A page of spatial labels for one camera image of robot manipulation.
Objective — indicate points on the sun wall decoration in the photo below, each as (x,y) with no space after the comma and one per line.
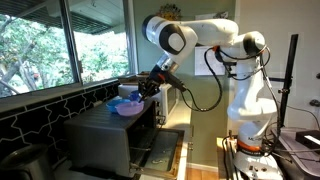
(170,11)

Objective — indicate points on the window frame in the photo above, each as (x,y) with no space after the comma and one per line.
(70,43)

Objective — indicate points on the grey side table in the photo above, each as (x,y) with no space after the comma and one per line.
(293,160)

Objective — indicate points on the landscape wall calendar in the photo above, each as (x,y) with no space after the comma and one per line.
(203,63)

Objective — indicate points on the purple plastic bowl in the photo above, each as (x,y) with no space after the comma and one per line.
(128,109)

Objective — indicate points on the metal cooking pot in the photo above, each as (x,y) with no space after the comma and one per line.
(26,165)

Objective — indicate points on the dark blue plastic bowl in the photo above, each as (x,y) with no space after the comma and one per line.
(134,96)

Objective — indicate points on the black stand pole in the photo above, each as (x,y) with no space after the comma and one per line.
(287,76)

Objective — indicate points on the silver toaster oven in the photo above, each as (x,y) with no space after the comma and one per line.
(96,143)

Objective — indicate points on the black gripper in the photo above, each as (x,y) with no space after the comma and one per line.
(156,76)

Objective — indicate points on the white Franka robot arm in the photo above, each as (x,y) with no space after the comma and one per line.
(253,103)

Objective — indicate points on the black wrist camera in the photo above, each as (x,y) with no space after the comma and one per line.
(173,81)

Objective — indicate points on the black box device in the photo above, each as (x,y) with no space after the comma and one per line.
(308,139)

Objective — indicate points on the glass toaster oven door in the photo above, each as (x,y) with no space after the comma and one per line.
(163,153)

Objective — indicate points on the light blue plastic bowl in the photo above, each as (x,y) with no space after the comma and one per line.
(112,104)

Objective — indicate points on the dark wall fixture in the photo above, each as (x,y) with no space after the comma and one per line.
(315,103)

